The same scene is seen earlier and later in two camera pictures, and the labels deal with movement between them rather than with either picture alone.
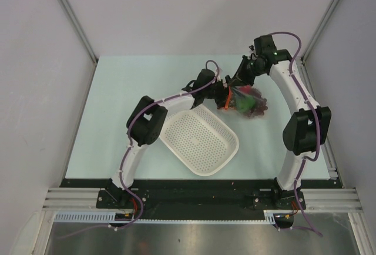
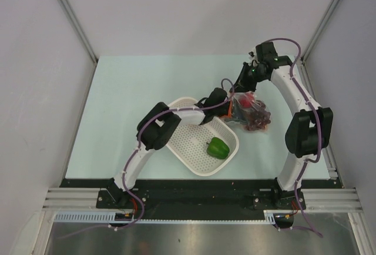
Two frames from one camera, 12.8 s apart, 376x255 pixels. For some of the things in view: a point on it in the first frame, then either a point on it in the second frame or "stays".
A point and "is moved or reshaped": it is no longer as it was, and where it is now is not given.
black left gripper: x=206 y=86 -> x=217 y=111
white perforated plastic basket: x=201 y=141 stays
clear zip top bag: x=245 y=100 is moved or reshaped
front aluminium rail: x=317 y=200 stays
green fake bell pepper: x=245 y=103 -> x=217 y=148
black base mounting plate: x=200 y=195 stays
